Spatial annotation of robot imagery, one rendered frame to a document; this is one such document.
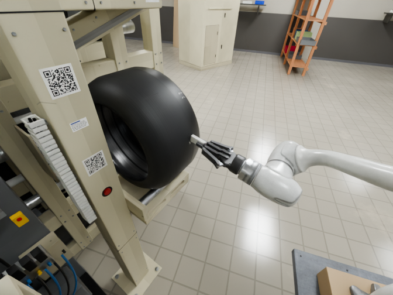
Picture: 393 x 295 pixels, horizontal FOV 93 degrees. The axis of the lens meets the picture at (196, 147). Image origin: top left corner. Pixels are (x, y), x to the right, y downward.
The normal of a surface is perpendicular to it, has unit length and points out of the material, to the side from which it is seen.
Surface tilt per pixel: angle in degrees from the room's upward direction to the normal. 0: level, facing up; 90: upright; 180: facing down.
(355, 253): 0
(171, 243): 0
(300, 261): 0
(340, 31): 90
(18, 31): 90
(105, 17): 90
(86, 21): 90
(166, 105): 44
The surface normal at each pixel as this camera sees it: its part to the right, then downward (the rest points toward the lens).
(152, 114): 0.43, -0.15
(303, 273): 0.04, -0.77
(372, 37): -0.29, 0.59
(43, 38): 0.83, 0.38
